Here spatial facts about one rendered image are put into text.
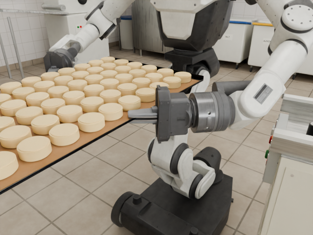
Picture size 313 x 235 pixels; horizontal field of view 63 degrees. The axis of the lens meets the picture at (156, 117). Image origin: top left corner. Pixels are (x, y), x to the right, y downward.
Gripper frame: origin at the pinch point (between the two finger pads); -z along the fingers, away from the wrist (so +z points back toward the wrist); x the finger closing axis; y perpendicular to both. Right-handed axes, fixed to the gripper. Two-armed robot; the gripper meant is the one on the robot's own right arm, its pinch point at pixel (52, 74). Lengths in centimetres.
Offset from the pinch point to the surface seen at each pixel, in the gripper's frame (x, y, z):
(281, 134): -10, 62, -29
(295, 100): -10, 81, -7
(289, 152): -14, 65, -31
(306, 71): -80, 285, 239
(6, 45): -61, -157, 368
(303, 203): -28, 70, -35
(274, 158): -20, 65, -25
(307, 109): -13, 85, -9
